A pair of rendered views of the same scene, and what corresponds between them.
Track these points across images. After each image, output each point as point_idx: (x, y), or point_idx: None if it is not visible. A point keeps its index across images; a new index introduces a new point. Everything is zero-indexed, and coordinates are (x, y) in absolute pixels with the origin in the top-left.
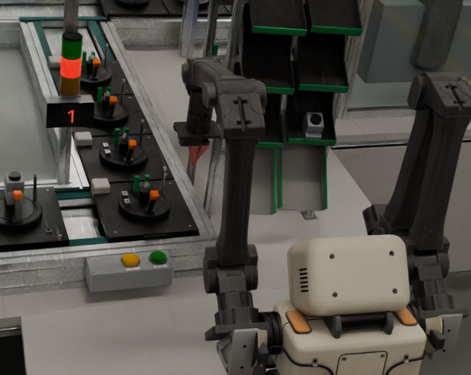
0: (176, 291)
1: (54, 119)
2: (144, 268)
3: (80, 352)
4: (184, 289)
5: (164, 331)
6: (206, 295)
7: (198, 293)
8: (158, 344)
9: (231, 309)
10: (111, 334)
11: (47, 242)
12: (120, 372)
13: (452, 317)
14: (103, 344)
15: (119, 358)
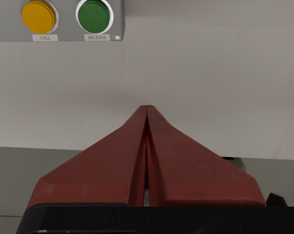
0: (140, 9)
1: None
2: (67, 40)
3: None
4: (153, 7)
5: (104, 85)
6: (183, 24)
7: (172, 19)
8: (94, 104)
9: None
10: (35, 80)
11: None
12: (46, 133)
13: None
14: (25, 93)
15: (45, 116)
